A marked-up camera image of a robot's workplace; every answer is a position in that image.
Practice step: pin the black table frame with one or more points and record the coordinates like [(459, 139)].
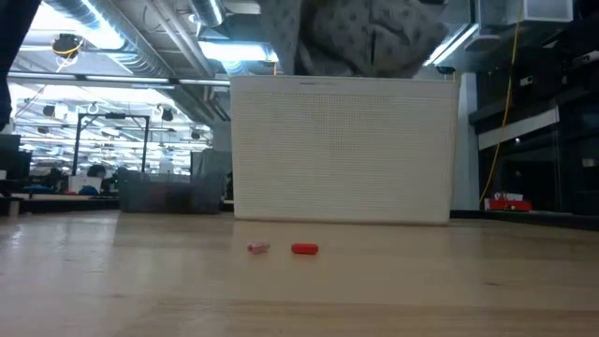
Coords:
[(515, 219)]

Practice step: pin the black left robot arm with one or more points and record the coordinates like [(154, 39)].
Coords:
[(14, 47)]

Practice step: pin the small pink wrapper piece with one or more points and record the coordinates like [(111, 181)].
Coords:
[(258, 247)]

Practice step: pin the white plastic storage basket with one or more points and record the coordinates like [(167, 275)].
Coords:
[(344, 150)]

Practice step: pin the black metal gantry frame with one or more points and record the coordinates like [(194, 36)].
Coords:
[(77, 140)]

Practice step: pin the brown transparent container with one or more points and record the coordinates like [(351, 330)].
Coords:
[(170, 192)]

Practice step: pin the black monitor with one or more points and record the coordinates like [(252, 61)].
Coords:
[(11, 156)]

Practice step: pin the black ceiling camera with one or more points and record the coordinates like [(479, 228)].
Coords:
[(445, 69)]

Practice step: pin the grey patterned cloth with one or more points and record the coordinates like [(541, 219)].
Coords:
[(355, 33)]

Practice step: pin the red low box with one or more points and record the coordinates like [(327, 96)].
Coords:
[(507, 205)]

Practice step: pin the person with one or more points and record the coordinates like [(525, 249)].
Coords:
[(96, 174)]

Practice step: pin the small red capsule piece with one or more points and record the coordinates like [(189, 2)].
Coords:
[(304, 248)]

